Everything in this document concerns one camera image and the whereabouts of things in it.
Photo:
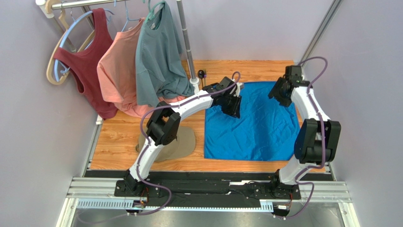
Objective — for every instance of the aluminium frame rail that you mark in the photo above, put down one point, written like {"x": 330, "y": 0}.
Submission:
{"x": 98, "y": 193}

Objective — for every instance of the maroon tank top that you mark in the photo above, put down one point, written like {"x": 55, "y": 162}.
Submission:
{"x": 83, "y": 66}

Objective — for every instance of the beige baseball cap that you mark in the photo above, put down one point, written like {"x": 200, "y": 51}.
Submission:
{"x": 182, "y": 146}

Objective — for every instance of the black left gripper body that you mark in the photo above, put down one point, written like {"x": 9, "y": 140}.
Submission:
{"x": 230, "y": 104}

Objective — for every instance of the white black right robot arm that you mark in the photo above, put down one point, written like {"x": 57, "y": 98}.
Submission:
{"x": 317, "y": 140}

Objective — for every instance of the pink t-shirt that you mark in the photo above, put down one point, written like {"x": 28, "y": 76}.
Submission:
{"x": 132, "y": 81}

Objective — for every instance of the white clothes rack foot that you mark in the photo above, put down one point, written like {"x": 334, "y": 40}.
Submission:
{"x": 196, "y": 84}

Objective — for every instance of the black spoon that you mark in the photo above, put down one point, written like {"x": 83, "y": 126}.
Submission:
{"x": 202, "y": 76}

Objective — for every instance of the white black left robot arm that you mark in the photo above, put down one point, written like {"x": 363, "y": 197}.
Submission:
{"x": 165, "y": 119}

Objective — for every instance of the teal t-shirt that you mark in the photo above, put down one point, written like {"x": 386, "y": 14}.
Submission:
{"x": 158, "y": 64}

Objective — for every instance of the teal clothes hanger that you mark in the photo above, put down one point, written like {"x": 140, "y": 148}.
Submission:
{"x": 152, "y": 9}

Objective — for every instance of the wooden clothes hanger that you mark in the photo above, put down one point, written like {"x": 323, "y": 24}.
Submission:
{"x": 64, "y": 26}

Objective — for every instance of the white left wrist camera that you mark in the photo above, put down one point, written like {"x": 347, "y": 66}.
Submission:
{"x": 237, "y": 89}

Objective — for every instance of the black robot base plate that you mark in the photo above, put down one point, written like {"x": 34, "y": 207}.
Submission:
{"x": 250, "y": 189}

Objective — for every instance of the blue cloth napkin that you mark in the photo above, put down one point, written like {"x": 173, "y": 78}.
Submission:
{"x": 265, "y": 131}

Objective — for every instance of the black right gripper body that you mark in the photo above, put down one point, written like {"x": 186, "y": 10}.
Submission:
{"x": 278, "y": 95}

